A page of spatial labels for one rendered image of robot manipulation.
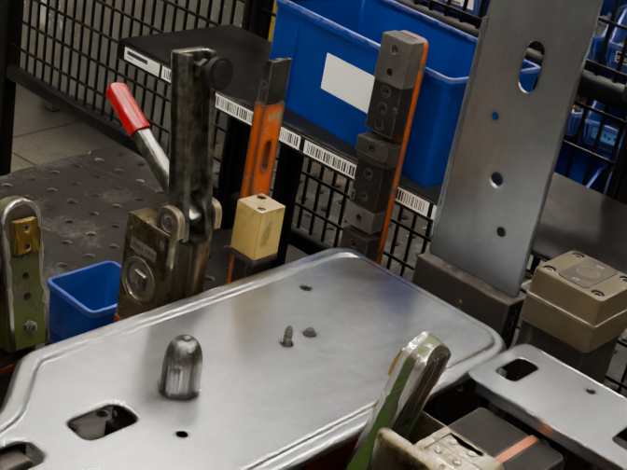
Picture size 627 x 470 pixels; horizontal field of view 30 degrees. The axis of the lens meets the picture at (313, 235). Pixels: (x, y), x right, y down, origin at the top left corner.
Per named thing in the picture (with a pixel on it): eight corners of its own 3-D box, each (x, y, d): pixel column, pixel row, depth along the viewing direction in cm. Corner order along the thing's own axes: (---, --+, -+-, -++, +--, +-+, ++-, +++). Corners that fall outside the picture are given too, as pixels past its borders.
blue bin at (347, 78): (425, 188, 132) (451, 80, 126) (257, 92, 151) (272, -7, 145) (517, 169, 142) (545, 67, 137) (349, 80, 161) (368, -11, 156)
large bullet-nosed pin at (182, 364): (174, 421, 93) (185, 351, 90) (148, 400, 94) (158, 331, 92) (203, 407, 95) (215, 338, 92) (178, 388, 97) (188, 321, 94)
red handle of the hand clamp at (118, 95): (182, 221, 106) (100, 81, 109) (171, 234, 107) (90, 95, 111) (216, 212, 109) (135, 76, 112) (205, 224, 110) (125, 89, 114)
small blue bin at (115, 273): (85, 375, 145) (91, 314, 142) (38, 338, 151) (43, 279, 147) (152, 350, 153) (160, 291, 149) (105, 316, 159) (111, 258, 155)
